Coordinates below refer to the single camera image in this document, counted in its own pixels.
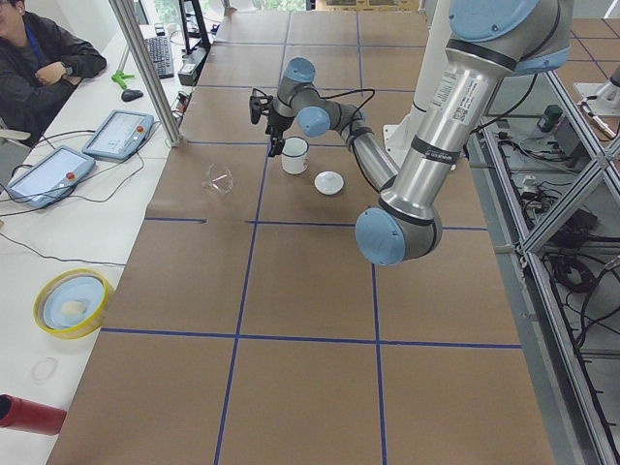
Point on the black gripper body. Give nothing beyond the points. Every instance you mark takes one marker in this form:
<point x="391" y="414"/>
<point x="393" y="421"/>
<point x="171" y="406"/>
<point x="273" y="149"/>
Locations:
<point x="278" y="123"/>

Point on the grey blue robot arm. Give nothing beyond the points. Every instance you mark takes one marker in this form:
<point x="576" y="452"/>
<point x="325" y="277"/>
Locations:
<point x="485" y="41"/>

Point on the white round lid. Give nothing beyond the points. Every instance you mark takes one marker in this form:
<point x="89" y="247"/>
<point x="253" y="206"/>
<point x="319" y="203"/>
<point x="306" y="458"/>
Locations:
<point x="329" y="182"/>

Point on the aluminium side frame rail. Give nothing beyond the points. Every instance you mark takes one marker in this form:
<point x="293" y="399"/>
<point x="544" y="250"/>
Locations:
<point x="546" y="156"/>

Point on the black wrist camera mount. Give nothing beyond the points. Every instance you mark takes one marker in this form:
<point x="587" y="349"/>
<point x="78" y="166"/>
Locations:
<point x="259" y="105"/>

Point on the green plastic clamp tool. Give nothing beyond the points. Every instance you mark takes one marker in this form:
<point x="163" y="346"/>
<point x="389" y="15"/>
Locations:
<point x="121" y="79"/>

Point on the blue teach pendant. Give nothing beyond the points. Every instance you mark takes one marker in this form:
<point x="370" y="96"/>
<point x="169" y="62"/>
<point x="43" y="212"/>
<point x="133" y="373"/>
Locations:
<point x="52" y="178"/>
<point x="120" y="135"/>

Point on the black computer keyboard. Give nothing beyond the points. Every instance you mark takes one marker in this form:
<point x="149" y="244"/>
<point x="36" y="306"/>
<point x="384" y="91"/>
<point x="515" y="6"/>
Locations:
<point x="159" y="52"/>

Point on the aluminium frame post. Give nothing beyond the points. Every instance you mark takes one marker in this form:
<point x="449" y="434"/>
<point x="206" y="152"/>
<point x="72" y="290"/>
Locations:
<point x="124" y="12"/>

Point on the red cylinder bottle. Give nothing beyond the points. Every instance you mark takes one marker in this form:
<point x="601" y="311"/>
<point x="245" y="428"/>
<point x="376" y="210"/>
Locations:
<point x="28" y="416"/>

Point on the far blue teach pendant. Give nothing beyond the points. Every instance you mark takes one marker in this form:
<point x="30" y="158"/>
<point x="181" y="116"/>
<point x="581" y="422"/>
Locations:
<point x="120" y="135"/>

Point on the near blue teach pendant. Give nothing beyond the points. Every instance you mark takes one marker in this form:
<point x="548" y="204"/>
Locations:
<point x="52" y="178"/>

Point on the person in black jacket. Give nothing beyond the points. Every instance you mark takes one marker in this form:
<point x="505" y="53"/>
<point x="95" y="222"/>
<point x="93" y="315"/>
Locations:
<point x="41" y="66"/>

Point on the black computer mouse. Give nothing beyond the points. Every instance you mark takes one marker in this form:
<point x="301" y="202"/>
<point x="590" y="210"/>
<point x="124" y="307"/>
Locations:
<point x="129" y="95"/>

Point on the white enamel mug blue rim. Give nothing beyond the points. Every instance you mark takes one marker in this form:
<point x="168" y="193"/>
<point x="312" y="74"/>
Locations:
<point x="294" y="155"/>

